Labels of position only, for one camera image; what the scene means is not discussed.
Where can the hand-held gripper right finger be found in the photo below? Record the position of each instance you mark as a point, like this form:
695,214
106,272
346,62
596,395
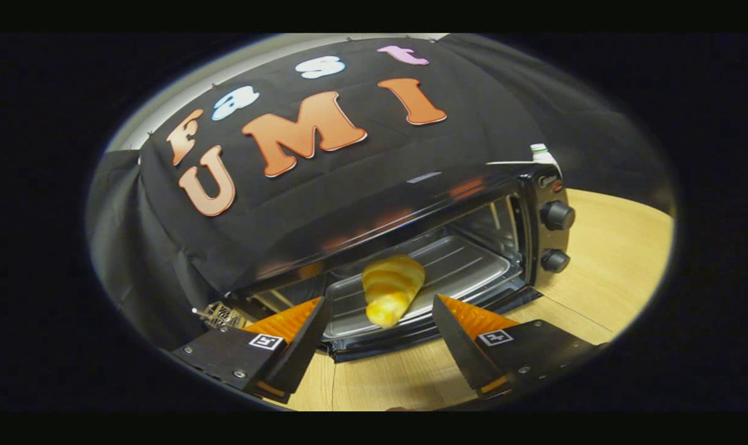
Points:
467,352

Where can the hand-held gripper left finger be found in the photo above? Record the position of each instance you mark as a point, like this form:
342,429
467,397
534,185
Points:
300,349

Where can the yellow croissant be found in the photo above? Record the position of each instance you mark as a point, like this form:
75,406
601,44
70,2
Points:
389,287

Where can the black toaster oven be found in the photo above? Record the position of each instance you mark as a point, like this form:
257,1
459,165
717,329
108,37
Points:
547,241

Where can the clear plastic bottle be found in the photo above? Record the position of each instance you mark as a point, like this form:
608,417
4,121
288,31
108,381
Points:
542,153

